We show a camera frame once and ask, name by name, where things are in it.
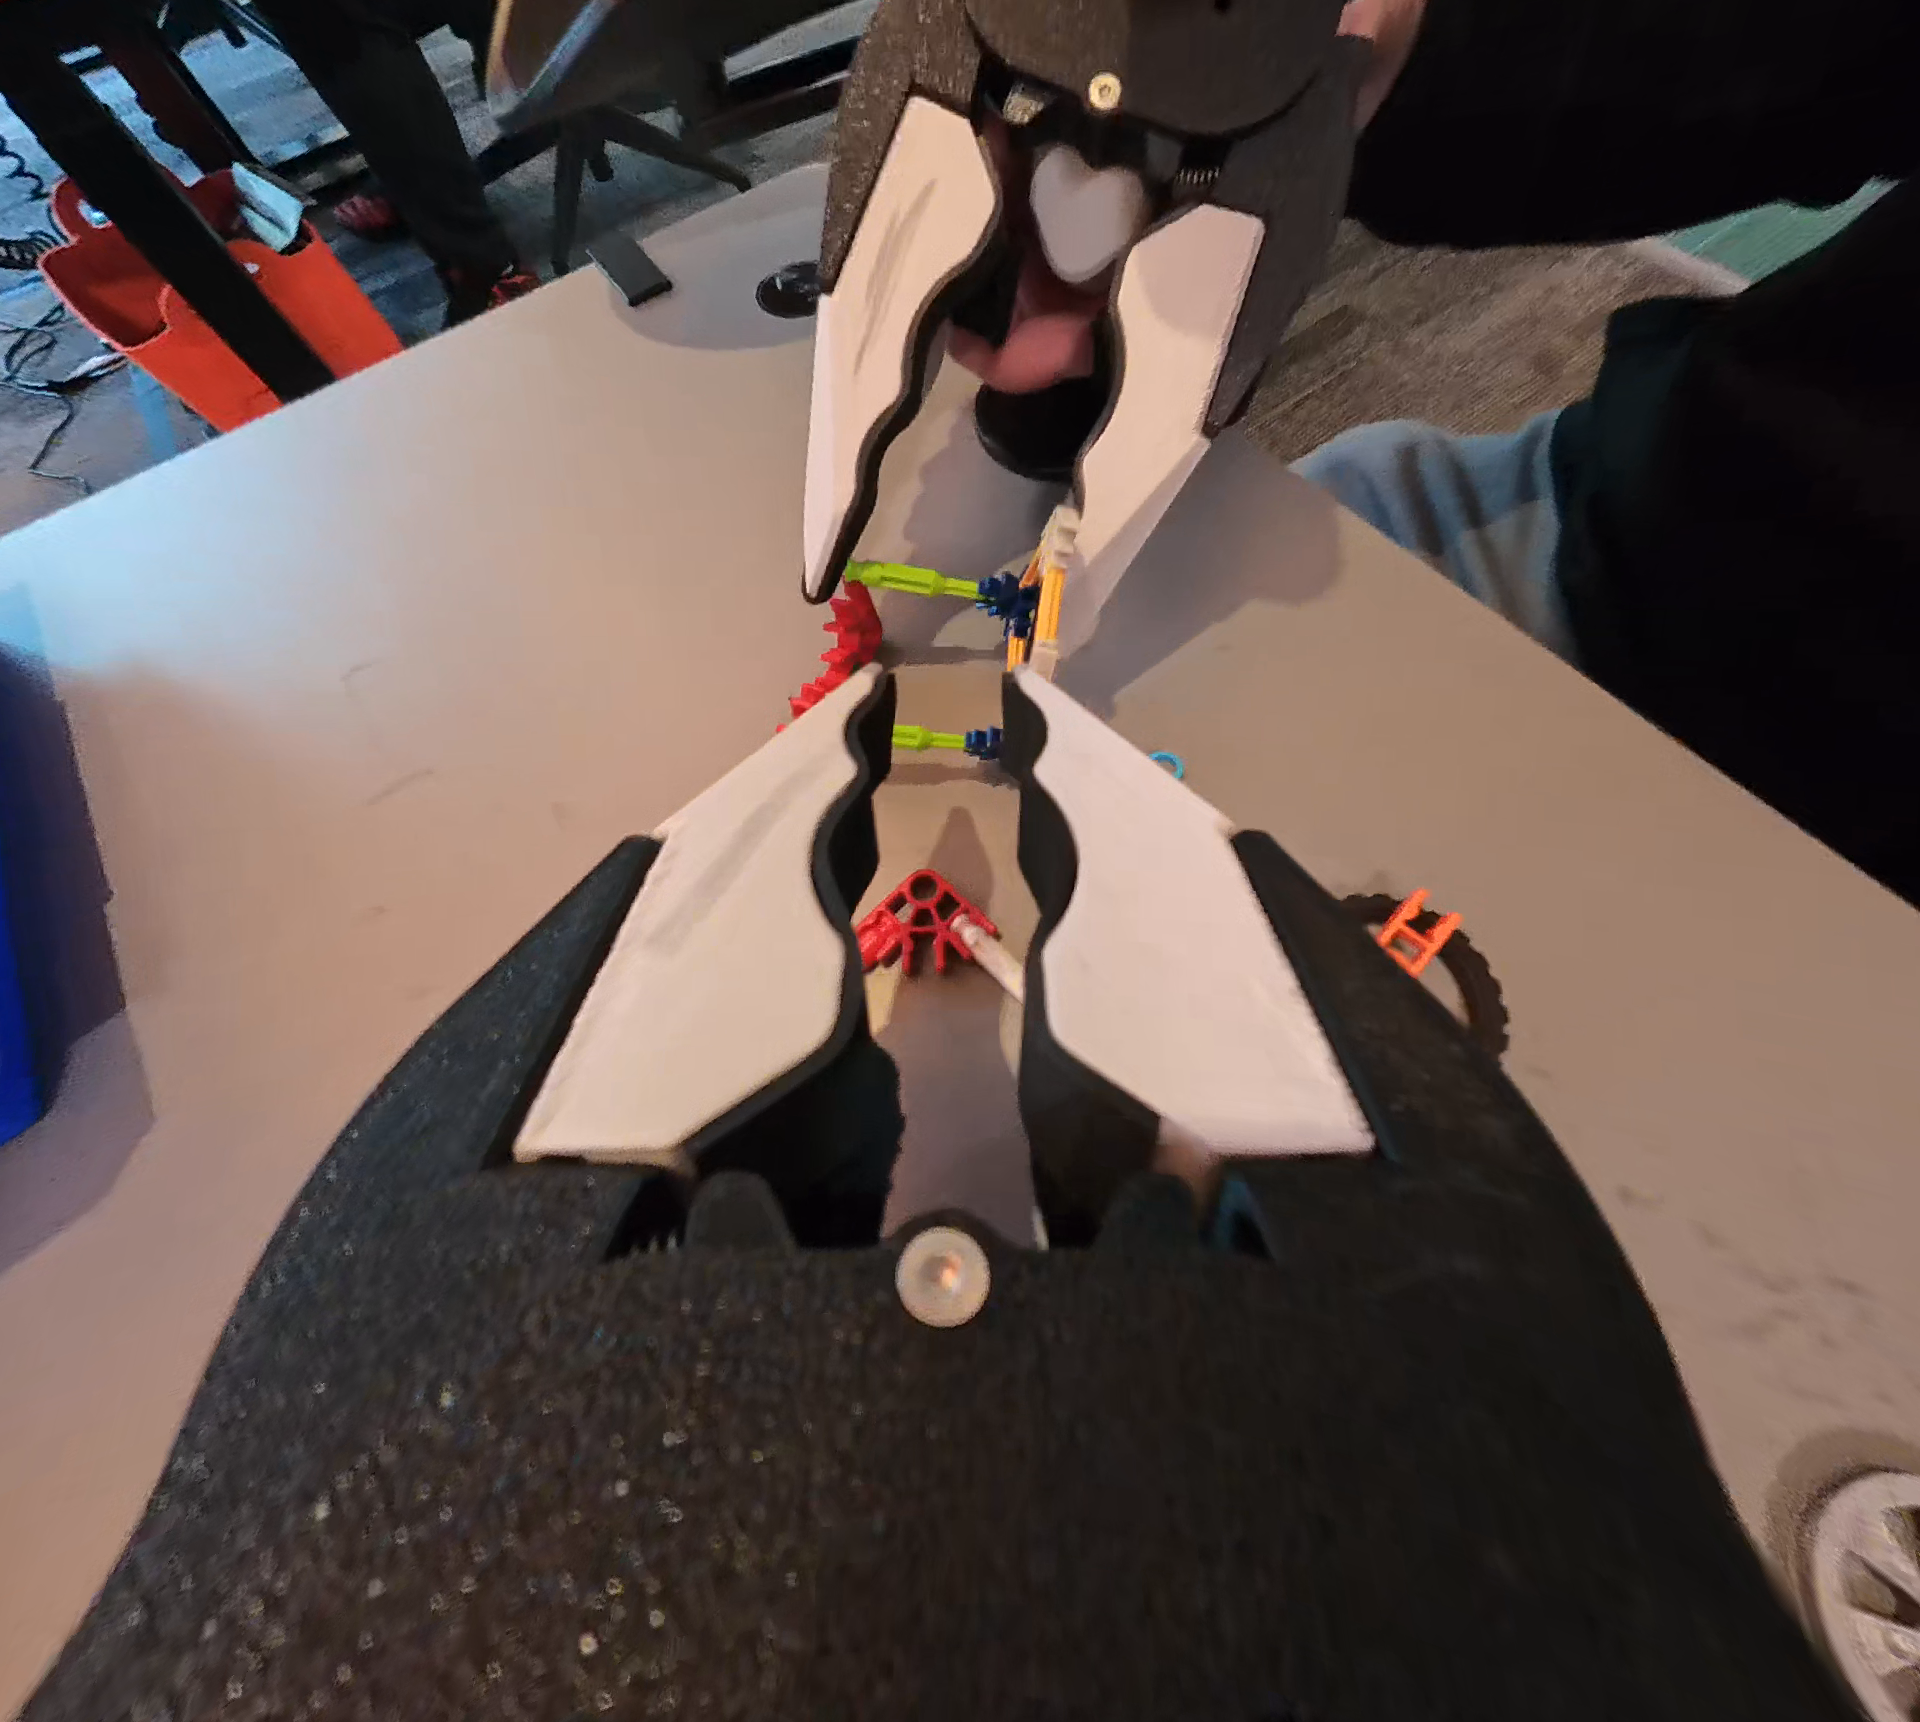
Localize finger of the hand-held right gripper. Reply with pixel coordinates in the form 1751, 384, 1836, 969
798, 90, 1009, 606
1069, 205, 1271, 622

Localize black toy tyre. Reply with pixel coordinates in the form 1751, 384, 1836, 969
1343, 888, 1511, 1050

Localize person's right hand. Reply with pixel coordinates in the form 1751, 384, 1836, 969
945, 0, 1434, 396

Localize red connector with white rod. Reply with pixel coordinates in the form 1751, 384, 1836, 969
852, 869, 1031, 1004

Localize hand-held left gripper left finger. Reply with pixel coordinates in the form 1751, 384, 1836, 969
512, 664, 901, 1247

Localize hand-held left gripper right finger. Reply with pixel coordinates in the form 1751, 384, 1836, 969
1002, 667, 1379, 1247

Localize white spoked wheel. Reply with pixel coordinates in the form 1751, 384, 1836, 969
1792, 1466, 1920, 1715

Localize red connectors with green clip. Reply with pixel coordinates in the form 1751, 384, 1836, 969
781, 588, 891, 726

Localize orange tote bin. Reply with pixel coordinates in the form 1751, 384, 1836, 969
36, 161, 404, 433

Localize person's leg in jeans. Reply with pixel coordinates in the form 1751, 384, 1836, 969
1297, 407, 1578, 659

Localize person's torso black sweater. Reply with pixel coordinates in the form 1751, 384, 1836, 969
1552, 184, 1920, 906

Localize person's right forearm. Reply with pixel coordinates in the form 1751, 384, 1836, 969
1351, 0, 1920, 245

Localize blue plastic bin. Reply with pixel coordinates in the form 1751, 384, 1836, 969
0, 641, 71, 1145

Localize colourful rod connector toy model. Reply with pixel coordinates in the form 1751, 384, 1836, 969
842, 506, 1082, 780

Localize orange connector piece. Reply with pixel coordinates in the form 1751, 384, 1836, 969
1376, 888, 1464, 973

